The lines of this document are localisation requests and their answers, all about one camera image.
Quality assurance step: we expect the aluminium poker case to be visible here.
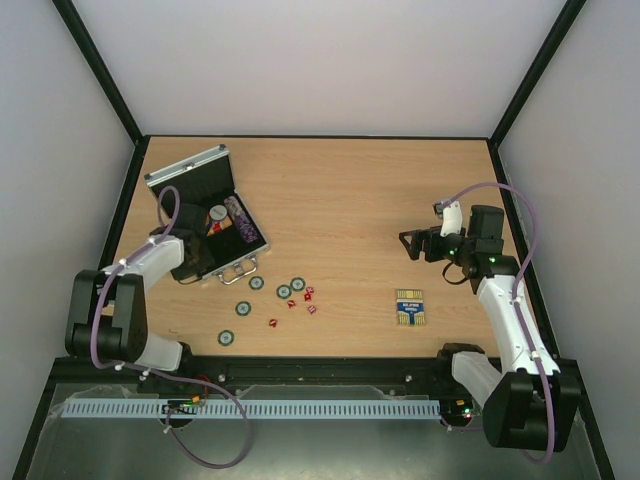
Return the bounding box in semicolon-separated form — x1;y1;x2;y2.
144;144;269;285

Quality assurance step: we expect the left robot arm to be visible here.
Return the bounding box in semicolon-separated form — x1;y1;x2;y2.
65;204;212;372

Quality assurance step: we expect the black frame rail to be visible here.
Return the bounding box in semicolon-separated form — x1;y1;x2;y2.
47;356;470;399

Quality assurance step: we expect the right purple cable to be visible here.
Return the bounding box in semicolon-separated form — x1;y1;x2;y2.
439;182;557;464

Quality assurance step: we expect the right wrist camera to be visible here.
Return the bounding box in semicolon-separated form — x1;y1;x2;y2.
433;200;463;237

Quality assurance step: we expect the green poker chip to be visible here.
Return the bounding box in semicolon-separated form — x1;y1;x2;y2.
249;276;264;290
276;285;292;299
217;330;235;347
290;277;306;292
235;301;252;316

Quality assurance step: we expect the grey slotted cable duct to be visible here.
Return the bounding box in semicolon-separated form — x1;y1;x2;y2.
61;398;441;420

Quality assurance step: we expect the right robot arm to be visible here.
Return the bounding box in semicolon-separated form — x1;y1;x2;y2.
399;202;581;452

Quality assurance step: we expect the purple chip stack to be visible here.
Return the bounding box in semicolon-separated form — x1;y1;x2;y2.
223;196;264;243

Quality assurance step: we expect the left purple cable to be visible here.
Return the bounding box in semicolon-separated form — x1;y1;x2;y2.
89;185;251;470

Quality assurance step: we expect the playing card box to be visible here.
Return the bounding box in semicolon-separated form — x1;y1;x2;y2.
395;289;426;326

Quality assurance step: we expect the purple cable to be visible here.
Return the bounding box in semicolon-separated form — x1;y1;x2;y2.
89;185;251;470
439;182;557;464

